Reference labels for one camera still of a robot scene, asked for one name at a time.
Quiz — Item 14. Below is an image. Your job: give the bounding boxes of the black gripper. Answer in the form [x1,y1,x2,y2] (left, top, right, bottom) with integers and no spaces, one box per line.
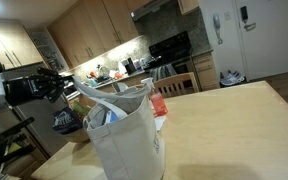
[3,66,74,108]

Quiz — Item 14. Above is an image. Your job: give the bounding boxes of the white canvas tote bag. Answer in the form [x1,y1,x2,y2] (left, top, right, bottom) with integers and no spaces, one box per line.
[71,75,167,180]

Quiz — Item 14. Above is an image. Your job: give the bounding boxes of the yellow-green snack bag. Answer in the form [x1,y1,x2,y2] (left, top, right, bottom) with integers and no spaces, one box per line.
[71,100,92,118]

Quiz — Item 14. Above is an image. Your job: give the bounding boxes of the blue chips bag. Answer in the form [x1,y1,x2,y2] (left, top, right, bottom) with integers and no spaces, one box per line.
[52,106,84,135]

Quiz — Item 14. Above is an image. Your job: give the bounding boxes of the black toaster oven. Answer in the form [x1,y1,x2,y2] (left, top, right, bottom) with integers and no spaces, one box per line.
[62,83,79,98]

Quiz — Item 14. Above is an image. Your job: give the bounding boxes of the open glassware shelf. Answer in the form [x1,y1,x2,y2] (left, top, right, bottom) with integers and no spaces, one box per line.
[28,29,69,74]

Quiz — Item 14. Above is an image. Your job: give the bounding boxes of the teal cup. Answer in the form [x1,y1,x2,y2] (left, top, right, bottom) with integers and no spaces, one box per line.
[88,78,99,88]

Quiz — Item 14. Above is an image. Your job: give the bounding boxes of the stainless steel refrigerator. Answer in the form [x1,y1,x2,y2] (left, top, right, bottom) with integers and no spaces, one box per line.
[0,61,71,158]

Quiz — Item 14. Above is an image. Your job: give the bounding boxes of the clear glass pitcher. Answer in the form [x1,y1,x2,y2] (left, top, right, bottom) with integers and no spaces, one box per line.
[97,64,111,80]

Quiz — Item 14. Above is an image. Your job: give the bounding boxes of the pale tall cabinets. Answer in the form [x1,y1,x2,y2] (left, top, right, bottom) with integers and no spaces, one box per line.
[0,20,46,71]

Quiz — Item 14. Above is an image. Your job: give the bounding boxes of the blue white box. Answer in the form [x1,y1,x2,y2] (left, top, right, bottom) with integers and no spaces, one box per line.
[103,109,120,125]

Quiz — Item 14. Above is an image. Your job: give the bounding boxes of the black coffee maker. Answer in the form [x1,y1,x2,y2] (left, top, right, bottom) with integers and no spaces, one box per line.
[123,57,138,75]

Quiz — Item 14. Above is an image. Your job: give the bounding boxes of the orange spray bottle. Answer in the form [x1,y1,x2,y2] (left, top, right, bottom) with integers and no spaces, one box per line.
[148,78,169,118]

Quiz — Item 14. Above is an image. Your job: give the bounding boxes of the striped dish towel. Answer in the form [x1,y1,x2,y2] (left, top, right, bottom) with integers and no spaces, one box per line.
[149,63,178,83]

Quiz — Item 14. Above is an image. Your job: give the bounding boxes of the white paper sheet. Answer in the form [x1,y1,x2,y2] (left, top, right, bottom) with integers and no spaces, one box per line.
[154,114,168,132]

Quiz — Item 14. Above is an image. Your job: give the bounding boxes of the steel range hood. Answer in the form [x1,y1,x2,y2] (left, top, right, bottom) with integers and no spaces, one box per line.
[129,0,172,22]

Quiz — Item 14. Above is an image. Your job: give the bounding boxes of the wooden slat-back chair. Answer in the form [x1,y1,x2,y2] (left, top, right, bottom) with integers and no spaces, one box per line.
[153,71,200,99]

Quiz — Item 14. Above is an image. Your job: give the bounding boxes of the black kitchen stove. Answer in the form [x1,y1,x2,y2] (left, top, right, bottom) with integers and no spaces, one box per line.
[143,30,196,83]

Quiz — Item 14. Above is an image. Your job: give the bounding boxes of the wooden drawer cabinet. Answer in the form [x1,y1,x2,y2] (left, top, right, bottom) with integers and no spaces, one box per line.
[191,51,221,92]

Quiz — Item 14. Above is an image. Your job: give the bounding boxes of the white blue sneaker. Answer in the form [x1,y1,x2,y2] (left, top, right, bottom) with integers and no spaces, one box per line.
[228,69,246,84]
[219,71,240,88]

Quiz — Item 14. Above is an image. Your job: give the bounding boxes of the black door lock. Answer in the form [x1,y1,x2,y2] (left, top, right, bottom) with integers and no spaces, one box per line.
[239,5,250,24]

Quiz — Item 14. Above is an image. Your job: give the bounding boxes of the white door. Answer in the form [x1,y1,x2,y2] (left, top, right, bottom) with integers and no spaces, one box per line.
[234,0,288,82]

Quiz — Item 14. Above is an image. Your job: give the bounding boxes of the wooden wall cabinets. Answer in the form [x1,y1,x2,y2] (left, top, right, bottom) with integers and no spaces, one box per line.
[47,0,141,70]

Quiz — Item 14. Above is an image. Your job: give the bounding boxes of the small wooden wall cabinet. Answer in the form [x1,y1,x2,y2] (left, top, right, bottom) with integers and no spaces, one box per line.
[177,0,200,15]

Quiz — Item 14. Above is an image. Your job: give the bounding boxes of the grey wall phone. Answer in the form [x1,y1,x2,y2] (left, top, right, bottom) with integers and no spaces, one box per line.
[212,13,224,46]

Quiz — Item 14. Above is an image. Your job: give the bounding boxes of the silver door handle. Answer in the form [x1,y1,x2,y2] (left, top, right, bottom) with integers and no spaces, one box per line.
[243,22,257,33]

